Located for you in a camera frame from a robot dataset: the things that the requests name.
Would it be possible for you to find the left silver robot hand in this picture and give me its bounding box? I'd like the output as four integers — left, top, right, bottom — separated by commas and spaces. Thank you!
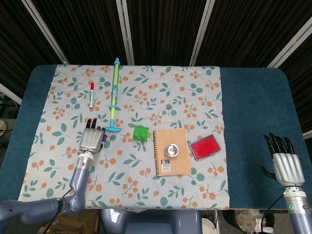
79, 117, 106, 155

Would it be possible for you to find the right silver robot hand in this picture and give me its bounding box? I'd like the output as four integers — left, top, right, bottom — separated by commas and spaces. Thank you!
260, 133, 306, 187

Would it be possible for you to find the red capped marker pen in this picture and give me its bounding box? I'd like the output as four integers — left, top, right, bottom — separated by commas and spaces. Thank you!
88, 82, 95, 109

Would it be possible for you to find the green toy building block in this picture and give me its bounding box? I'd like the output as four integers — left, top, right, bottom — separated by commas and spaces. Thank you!
133, 125, 150, 142

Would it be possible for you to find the green and blue toy pump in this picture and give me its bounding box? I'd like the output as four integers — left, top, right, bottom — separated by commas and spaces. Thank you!
104, 58, 122, 133

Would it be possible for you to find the teal felt table cover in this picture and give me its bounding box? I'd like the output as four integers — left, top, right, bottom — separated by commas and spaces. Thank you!
0, 64, 311, 211

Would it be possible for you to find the black trash bin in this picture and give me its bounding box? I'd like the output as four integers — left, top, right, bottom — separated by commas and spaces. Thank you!
221, 210, 276, 234

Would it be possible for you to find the clear round paper clip box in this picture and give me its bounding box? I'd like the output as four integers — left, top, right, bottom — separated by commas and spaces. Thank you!
164, 143, 180, 158

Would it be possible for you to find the red ink stamp pad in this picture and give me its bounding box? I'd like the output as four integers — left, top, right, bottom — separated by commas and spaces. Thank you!
189, 134, 222, 161

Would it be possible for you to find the brown cardboard box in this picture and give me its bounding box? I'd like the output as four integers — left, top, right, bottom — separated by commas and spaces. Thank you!
36, 209, 99, 234

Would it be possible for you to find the kraft spiral notebook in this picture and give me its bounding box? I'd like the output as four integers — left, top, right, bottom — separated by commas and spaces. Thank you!
153, 127, 192, 177

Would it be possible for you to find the floral print tablecloth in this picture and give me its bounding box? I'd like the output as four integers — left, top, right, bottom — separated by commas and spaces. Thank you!
18, 64, 231, 211

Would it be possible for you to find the white bucket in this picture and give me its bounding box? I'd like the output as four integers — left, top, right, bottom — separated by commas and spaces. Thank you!
201, 217, 217, 231

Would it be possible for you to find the blue-grey robot torso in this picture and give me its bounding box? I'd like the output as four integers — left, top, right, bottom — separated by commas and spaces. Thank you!
99, 209, 203, 234

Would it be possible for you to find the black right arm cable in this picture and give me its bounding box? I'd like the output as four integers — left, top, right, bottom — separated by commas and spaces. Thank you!
262, 194, 286, 234

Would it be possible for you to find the white partition frame post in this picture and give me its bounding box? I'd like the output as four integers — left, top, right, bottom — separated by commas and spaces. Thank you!
21, 0, 68, 64
116, 0, 135, 65
267, 17, 312, 68
0, 82, 22, 105
190, 0, 215, 66

